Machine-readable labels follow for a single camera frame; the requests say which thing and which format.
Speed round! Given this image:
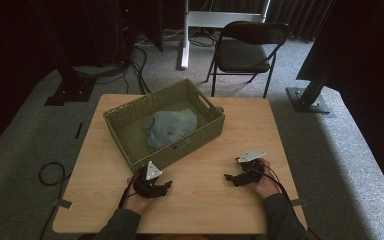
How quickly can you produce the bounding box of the person's right hand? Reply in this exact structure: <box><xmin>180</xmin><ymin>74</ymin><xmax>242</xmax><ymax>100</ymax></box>
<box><xmin>250</xmin><ymin>158</ymin><xmax>282</xmax><ymax>200</ymax></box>

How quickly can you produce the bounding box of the dark curtain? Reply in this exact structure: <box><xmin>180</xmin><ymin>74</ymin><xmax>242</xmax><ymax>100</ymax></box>
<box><xmin>265</xmin><ymin>0</ymin><xmax>336</xmax><ymax>43</ymax></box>

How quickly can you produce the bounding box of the green woven basket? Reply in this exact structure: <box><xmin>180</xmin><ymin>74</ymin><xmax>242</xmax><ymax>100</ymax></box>
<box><xmin>102</xmin><ymin>78</ymin><xmax>226</xmax><ymax>174</ymax></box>

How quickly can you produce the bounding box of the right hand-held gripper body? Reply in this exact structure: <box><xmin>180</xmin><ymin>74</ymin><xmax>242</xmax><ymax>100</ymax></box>
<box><xmin>236</xmin><ymin>149</ymin><xmax>267</xmax><ymax>185</ymax></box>

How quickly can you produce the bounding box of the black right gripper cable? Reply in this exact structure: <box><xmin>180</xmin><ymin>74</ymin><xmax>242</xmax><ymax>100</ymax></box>
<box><xmin>262</xmin><ymin>164</ymin><xmax>297</xmax><ymax>216</ymax></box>

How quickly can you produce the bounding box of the black equipment cabinet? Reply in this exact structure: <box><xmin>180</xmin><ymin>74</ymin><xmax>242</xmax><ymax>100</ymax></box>
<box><xmin>111</xmin><ymin>0</ymin><xmax>165</xmax><ymax>65</ymax></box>

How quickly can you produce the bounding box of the black stand with square base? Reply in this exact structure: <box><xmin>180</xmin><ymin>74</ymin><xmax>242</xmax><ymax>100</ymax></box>
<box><xmin>29</xmin><ymin>0</ymin><xmax>98</xmax><ymax>107</ymax></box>

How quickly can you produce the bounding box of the white desk frame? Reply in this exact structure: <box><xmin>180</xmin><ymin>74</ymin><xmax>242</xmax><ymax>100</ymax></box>
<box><xmin>179</xmin><ymin>0</ymin><xmax>272</xmax><ymax>71</ymax></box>

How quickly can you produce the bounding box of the black folding chair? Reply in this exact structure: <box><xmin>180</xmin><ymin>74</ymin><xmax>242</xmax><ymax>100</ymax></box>
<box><xmin>205</xmin><ymin>20</ymin><xmax>293</xmax><ymax>99</ymax></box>

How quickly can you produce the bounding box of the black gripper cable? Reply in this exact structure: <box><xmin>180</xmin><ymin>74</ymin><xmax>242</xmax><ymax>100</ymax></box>
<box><xmin>262</xmin><ymin>164</ymin><xmax>297</xmax><ymax>216</ymax></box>
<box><xmin>117</xmin><ymin>171</ymin><xmax>139</xmax><ymax>210</ymax></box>

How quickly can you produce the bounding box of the small black floor marker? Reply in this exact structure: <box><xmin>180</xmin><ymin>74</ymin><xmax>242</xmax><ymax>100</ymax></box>
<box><xmin>74</xmin><ymin>122</ymin><xmax>85</xmax><ymax>140</ymax></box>

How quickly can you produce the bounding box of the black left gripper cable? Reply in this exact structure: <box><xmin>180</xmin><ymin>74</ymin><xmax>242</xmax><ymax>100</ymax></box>
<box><xmin>117</xmin><ymin>171</ymin><xmax>139</xmax><ymax>210</ymax></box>

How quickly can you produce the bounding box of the bundle of black floor cables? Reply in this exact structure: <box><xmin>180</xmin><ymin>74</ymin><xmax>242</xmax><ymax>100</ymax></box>
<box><xmin>73</xmin><ymin>43</ymin><xmax>153</xmax><ymax>96</ymax></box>

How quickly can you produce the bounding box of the black stand with grey base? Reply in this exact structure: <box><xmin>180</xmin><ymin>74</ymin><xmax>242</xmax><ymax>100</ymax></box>
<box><xmin>285</xmin><ymin>49</ymin><xmax>336</xmax><ymax>118</ymax></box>

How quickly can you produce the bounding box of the light blue denim garment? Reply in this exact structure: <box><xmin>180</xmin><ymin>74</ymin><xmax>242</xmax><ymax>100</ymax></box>
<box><xmin>143</xmin><ymin>108</ymin><xmax>199</xmax><ymax>153</ymax></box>

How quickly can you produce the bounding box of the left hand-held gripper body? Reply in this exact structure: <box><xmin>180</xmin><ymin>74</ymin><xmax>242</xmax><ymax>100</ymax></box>
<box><xmin>132</xmin><ymin>160</ymin><xmax>168</xmax><ymax>200</ymax></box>

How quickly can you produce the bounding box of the person's left hand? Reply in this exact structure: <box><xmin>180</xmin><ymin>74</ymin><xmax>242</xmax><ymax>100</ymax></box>
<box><xmin>123</xmin><ymin>176</ymin><xmax>155</xmax><ymax>216</ymax></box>

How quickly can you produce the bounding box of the looped black floor cable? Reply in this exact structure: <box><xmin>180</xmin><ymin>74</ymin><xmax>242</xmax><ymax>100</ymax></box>
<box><xmin>38</xmin><ymin>161</ymin><xmax>72</xmax><ymax>187</ymax></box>

